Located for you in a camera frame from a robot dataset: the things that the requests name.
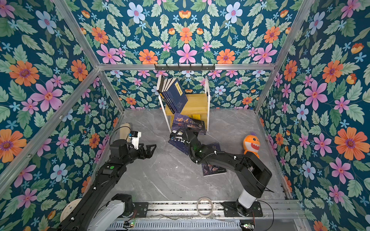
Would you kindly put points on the clear tape roll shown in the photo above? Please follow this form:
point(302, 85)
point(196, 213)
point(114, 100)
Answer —
point(205, 207)

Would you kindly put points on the yellow cartoon cover book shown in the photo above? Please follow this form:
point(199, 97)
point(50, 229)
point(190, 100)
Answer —
point(197, 117)

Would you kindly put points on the orange shark plush toy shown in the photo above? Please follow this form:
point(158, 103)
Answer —
point(251, 144)

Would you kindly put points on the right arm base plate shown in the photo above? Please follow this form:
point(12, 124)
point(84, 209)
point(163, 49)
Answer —
point(234, 209)

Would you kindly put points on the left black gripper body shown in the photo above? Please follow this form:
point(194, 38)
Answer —
point(142, 155)

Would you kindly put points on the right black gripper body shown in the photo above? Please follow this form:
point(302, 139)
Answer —
point(190, 131)

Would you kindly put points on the beige round wall clock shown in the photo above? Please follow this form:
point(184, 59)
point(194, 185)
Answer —
point(69, 208)

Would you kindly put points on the dark old man cover book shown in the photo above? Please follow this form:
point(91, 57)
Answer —
point(209, 170)

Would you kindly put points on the beige glasses case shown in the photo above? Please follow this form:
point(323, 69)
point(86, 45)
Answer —
point(124, 132)

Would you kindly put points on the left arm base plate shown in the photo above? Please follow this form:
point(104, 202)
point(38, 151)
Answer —
point(138, 210)

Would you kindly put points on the black hook rail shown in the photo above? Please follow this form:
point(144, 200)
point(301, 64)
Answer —
point(184, 67)

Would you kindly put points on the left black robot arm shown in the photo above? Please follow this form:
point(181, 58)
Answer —
point(122, 153)

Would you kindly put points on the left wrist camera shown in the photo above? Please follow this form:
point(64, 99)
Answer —
point(135, 137)

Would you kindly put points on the navy book yellow label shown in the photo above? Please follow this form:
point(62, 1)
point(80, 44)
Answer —
point(165, 96)

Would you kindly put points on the dark book leaning on shelf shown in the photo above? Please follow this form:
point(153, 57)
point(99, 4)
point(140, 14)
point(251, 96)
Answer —
point(160, 85)

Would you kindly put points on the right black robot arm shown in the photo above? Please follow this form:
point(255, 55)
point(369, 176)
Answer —
point(253, 174)

